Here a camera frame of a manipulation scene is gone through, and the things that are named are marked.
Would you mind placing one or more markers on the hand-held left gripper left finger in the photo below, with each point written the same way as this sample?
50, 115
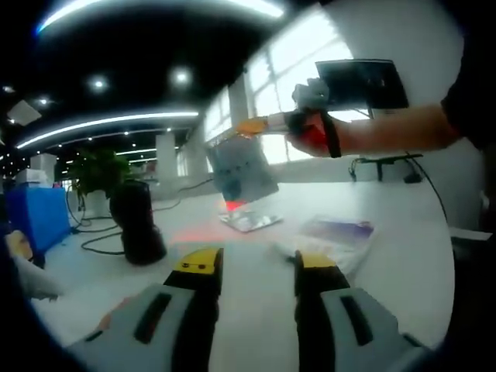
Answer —
193, 310

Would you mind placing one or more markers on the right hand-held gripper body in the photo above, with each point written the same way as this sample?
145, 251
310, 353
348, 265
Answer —
310, 95

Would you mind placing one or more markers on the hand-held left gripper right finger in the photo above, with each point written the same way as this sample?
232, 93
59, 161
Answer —
314, 329

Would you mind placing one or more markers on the silver foil sheet goods packet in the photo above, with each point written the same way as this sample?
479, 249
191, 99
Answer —
252, 221
240, 170

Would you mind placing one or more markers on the clear purple sheet goods packet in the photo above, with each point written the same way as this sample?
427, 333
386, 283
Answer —
341, 232

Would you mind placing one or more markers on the white paper sheet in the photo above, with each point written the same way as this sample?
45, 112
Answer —
470, 233

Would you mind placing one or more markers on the person's right hand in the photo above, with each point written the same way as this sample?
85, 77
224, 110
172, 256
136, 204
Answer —
310, 135

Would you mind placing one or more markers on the narrow bright window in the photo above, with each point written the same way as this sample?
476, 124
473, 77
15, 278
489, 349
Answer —
219, 116

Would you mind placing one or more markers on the white table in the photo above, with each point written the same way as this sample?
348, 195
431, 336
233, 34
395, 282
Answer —
255, 310

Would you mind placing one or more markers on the black metal desk stand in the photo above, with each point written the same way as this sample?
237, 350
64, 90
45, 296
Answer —
387, 158

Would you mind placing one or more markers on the ceiling spotlights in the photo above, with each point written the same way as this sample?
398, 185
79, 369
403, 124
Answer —
181, 75

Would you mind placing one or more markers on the black barcode scanner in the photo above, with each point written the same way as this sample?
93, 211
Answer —
135, 224

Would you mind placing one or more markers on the curved ceiling light strip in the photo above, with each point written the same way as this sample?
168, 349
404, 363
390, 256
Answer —
155, 115

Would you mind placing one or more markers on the grey cloth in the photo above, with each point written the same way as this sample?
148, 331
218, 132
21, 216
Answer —
36, 279

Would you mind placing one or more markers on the person's dark shirt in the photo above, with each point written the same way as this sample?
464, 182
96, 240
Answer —
476, 108

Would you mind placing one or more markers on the potted green plant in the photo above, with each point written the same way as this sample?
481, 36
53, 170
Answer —
97, 166

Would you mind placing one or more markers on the blue plastic box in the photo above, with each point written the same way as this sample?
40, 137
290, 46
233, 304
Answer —
38, 217

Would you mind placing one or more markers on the pale yellow bag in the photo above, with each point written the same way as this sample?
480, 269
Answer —
19, 242

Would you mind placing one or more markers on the white box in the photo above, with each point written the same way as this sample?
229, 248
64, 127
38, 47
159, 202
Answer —
33, 176

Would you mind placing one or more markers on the ceiling air vent panel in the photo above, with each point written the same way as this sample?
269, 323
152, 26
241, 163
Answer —
24, 112

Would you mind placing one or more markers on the black wall monitor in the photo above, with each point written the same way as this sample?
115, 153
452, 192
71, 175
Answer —
368, 85

